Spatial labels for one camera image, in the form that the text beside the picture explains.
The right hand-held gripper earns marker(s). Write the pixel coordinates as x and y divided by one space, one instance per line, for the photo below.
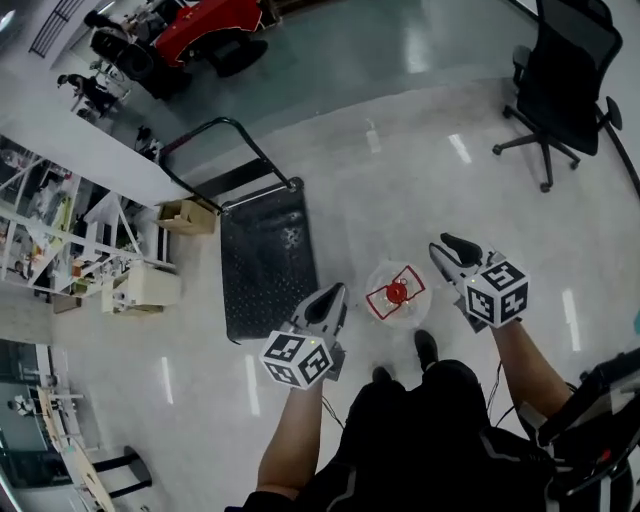
495 300

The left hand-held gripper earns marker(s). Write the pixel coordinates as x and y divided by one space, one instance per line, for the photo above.
300 362

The clear water jug red cap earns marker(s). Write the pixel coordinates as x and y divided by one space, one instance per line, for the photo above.
398 294

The black platform cart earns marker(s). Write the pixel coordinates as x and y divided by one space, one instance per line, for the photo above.
270 260

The person's right forearm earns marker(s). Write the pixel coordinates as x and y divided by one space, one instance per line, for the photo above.
525 370

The person's left forearm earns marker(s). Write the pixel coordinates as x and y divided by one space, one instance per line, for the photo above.
292 440

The person's left black shoe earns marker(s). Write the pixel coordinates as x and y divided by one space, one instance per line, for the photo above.
382 374

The person's black shoe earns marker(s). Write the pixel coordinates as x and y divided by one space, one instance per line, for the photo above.
426 347
382 374

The person's right black shoe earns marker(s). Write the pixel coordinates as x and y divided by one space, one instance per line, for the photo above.
426 347

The person's black shorts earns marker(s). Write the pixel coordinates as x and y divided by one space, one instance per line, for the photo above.
415 440

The open cardboard box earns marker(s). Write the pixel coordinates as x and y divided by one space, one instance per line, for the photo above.
187 216

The small white cabinet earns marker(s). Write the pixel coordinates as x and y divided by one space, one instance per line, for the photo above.
145 290

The black mesh office chair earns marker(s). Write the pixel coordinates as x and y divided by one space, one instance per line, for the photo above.
565 90

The black slanted pole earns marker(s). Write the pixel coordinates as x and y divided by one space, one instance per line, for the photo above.
622 145

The black equipment stand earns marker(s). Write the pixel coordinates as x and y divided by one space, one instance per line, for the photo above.
595 415

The black round table base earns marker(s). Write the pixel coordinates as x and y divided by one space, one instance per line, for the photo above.
239 57

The white metal shelf rack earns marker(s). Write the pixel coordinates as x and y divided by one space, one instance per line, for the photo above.
60 225

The light wooden table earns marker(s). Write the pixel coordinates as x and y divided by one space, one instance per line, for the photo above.
75 450

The table with red cloth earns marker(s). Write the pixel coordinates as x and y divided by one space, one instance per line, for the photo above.
210 25

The black speaker box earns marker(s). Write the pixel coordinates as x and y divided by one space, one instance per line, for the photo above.
134 61

